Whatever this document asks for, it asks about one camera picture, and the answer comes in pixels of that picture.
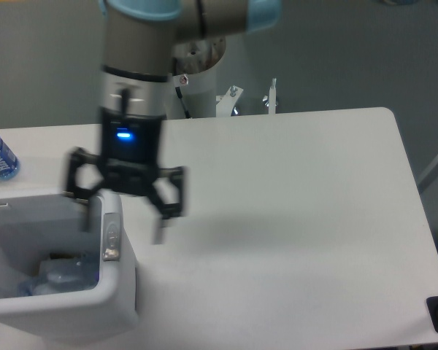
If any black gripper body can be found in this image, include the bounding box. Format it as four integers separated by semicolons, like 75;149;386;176
97;108;164;196

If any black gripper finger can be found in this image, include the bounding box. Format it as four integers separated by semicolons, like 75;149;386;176
149;166;187;244
64;147;106;232

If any crushed clear plastic bottle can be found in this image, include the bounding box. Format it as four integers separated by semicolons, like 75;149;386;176
17;254;99;297

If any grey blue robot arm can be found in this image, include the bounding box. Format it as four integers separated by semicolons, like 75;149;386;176
64;1;282;244

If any white trash can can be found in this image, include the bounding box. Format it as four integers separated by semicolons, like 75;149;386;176
0;189;139;342

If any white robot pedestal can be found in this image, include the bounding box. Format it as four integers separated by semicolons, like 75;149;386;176
166;36;226;120

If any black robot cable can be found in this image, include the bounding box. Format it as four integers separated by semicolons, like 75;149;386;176
172;58;193;120

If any white metal bracket frame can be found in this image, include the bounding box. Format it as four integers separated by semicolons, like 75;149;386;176
215;77;278;117

